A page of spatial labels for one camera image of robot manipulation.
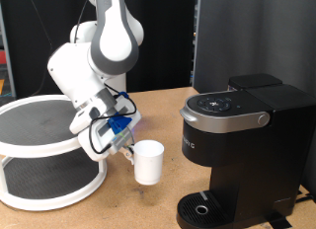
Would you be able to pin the black Keurig drip tray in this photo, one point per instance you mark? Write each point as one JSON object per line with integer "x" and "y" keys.
{"x": 191, "y": 209}

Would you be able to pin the grey slanted frame post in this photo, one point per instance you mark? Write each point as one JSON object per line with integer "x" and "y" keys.
{"x": 10, "y": 69}

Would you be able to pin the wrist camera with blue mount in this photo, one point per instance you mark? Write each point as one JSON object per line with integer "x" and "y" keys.
{"x": 118, "y": 127}

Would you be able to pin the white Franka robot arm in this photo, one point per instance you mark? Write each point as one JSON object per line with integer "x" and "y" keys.
{"x": 108, "y": 41}

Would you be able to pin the red background object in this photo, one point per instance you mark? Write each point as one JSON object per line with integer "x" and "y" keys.
{"x": 2, "y": 57}

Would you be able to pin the aluminium frame post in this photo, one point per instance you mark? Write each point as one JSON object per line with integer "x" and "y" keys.
{"x": 196, "y": 41}

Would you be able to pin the white two-tier turntable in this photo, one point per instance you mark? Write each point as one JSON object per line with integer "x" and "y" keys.
{"x": 33, "y": 123}

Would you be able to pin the black Keurig coffee machine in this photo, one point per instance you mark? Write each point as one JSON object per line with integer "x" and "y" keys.
{"x": 256, "y": 163}

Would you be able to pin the white mug with green tape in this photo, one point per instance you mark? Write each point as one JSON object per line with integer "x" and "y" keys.
{"x": 148, "y": 166}

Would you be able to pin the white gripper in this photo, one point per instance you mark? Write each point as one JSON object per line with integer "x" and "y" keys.
{"x": 90, "y": 143}

